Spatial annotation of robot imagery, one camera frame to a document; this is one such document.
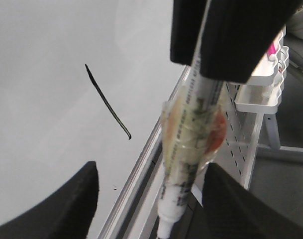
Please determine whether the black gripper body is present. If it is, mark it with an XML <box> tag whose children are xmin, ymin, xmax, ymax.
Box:
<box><xmin>170</xmin><ymin>0</ymin><xmax>303</xmax><ymax>84</ymax></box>

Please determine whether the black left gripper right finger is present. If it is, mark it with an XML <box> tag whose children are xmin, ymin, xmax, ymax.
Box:
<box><xmin>187</xmin><ymin>163</ymin><xmax>303</xmax><ymax>239</ymax></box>

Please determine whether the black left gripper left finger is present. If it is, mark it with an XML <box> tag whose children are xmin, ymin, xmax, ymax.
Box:
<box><xmin>0</xmin><ymin>161</ymin><xmax>99</xmax><ymax>239</ymax></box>

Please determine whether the red round magnet taped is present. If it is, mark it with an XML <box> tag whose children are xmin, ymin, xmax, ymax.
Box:
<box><xmin>205</xmin><ymin>110</ymin><xmax>226</xmax><ymax>155</ymax></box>

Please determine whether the white whiteboard marker black tip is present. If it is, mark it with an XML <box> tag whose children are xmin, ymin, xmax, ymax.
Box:
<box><xmin>157</xmin><ymin>0</ymin><xmax>226</xmax><ymax>239</ymax></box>

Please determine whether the white whiteboard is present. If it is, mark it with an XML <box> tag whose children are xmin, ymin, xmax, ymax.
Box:
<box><xmin>0</xmin><ymin>0</ymin><xmax>183</xmax><ymax>239</ymax></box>

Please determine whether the pink marker in basket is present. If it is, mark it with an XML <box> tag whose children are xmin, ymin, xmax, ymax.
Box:
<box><xmin>266</xmin><ymin>42</ymin><xmax>278</xmax><ymax>57</ymax></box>

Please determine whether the white perforated pegboard panel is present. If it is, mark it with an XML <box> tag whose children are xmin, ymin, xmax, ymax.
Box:
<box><xmin>211</xmin><ymin>84</ymin><xmax>264</xmax><ymax>189</ymax></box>

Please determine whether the white wavy storage basket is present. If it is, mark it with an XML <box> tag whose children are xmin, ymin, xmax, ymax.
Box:
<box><xmin>234</xmin><ymin>26</ymin><xmax>289</xmax><ymax>115</ymax></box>

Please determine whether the aluminium whiteboard tray rail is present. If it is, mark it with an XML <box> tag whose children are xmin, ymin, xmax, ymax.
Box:
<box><xmin>95</xmin><ymin>66</ymin><xmax>190</xmax><ymax>239</ymax></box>

